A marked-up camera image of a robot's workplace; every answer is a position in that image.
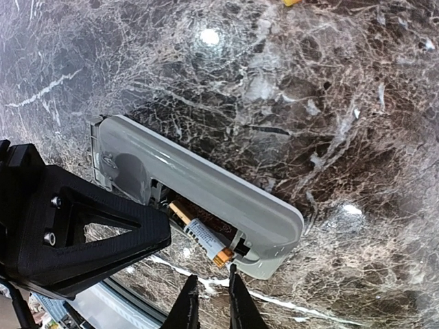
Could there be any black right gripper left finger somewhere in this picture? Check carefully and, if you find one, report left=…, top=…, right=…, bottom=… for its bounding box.
left=163, top=275, right=200, bottom=329

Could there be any white remote control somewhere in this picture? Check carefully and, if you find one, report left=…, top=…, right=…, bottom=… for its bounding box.
left=89, top=115, right=304, bottom=280

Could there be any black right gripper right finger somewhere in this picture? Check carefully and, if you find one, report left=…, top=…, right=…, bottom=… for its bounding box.
left=228, top=264, right=268, bottom=329

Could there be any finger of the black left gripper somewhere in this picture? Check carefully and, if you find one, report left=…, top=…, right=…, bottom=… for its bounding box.
left=1, top=140, right=171, bottom=300

